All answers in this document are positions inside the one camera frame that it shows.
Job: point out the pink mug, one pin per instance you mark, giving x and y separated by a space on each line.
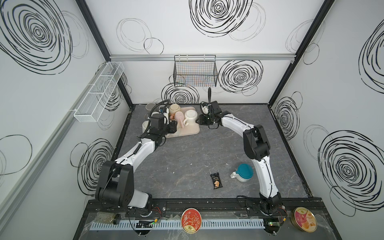
180 117

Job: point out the black wire basket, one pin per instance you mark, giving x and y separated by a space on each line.
195 70

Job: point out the teal lidded white mug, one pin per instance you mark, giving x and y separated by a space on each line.
243 173

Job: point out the red round tin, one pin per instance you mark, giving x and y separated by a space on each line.
191 221

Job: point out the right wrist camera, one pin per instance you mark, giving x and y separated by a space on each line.
205 108

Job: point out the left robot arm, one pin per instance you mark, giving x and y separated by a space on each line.
116 181

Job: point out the cream and orange mug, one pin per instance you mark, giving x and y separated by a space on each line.
174 108

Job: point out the white mesh wall shelf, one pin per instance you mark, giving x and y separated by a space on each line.
95 101

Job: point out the black snack packet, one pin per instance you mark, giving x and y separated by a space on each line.
216 180

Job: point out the wide cream white mug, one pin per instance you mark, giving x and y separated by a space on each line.
145 126

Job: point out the beige serving tray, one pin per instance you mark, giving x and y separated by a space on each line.
187 130

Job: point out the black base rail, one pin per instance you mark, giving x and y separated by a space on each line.
251 205

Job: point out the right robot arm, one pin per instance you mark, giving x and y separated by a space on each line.
256 147

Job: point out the white slotted cable duct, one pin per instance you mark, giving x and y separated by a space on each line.
210 224

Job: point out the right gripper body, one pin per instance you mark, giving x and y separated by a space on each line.
205 118

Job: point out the tall dark grey mug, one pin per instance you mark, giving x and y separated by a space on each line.
151 107

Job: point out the large white mug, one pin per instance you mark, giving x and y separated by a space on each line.
190 117

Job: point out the pink yellow round tin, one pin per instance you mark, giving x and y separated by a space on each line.
304 220

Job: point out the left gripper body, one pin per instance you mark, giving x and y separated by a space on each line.
171 126

